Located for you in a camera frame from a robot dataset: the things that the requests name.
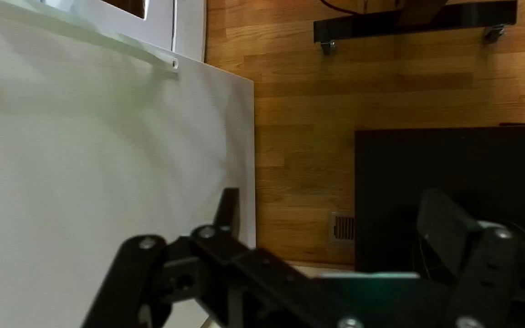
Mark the framed photo fridge magnet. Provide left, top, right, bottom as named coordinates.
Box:
left=98, top=0, right=150, bottom=22

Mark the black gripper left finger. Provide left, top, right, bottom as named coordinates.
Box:
left=81, top=188, right=360, bottom=328

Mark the black stand base with casters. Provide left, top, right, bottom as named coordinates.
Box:
left=311, top=0, right=519, bottom=58

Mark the white refrigerator door handle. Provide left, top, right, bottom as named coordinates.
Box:
left=112, top=31, right=181, bottom=76

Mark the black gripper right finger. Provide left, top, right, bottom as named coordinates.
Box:
left=415, top=188, right=525, bottom=328

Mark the metal floor vent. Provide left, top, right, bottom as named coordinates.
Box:
left=329, top=211, right=356, bottom=246

